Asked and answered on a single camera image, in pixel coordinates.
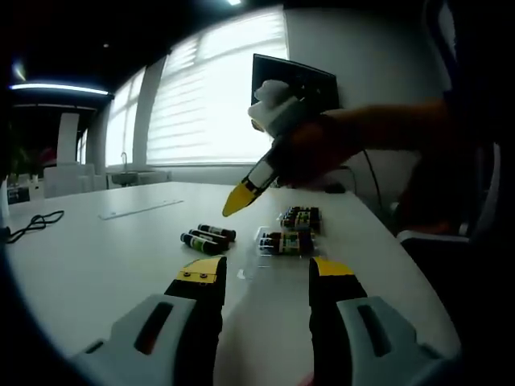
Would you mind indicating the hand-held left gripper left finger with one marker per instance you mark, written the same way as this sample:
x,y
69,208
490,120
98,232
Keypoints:
x,y
189,321

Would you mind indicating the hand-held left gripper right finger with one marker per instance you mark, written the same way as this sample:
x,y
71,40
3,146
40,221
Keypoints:
x,y
334,321

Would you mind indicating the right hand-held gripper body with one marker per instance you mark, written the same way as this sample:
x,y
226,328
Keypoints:
x,y
275,108

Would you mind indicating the clear plastic box tray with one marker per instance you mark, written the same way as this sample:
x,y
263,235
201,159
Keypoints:
x,y
299,219
281,263

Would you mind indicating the small brown medicine bottle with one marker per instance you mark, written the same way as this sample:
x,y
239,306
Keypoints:
x,y
209,238
219,231
197,243

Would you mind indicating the row of brown medicine bottles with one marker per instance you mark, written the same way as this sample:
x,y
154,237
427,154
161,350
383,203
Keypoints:
x,y
291,239

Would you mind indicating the person's right hand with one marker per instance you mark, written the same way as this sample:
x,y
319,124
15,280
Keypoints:
x,y
322,153

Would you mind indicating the window with white blinds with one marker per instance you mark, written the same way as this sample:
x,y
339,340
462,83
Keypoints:
x,y
209,100

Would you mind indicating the clear plastic ruler strip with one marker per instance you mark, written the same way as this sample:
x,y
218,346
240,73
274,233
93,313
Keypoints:
x,y
141,209

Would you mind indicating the sink with faucet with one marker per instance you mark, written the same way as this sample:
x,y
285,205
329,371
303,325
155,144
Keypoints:
x,y
137,179

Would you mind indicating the white low cabinet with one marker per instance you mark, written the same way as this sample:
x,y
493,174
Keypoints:
x,y
72,181

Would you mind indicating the potted plant in white vase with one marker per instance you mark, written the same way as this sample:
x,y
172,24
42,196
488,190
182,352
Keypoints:
x,y
22,161

